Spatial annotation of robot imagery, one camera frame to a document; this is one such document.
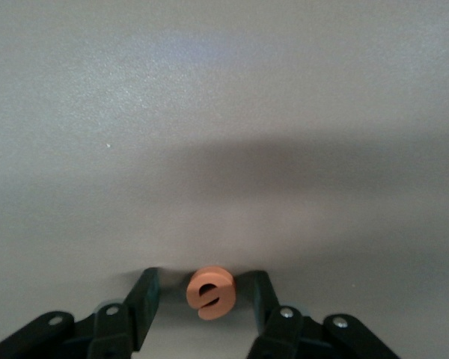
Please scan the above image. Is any orange foam letter e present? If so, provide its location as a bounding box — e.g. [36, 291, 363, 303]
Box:
[186, 265, 235, 321]

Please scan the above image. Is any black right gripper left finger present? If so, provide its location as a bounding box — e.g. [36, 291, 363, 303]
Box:
[0, 266, 161, 359]

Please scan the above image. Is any brown table cover sheet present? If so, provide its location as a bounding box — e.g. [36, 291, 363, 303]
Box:
[0, 0, 449, 359]

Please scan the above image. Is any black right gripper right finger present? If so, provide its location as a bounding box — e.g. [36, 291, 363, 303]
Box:
[246, 270, 397, 359]

